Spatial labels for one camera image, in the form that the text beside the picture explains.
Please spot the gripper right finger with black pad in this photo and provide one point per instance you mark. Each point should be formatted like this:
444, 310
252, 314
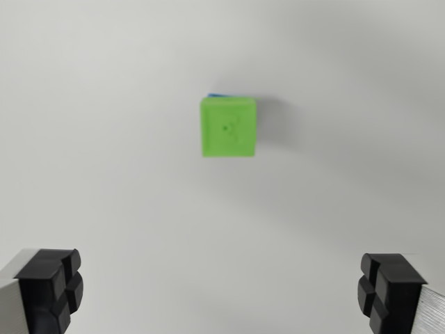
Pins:
400, 299

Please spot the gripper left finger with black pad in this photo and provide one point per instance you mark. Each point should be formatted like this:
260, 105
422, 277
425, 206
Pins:
38, 295

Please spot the green embossed cube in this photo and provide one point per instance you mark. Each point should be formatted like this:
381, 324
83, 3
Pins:
227, 128

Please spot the blue embossed cube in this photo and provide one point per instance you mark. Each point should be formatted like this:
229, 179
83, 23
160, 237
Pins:
217, 94

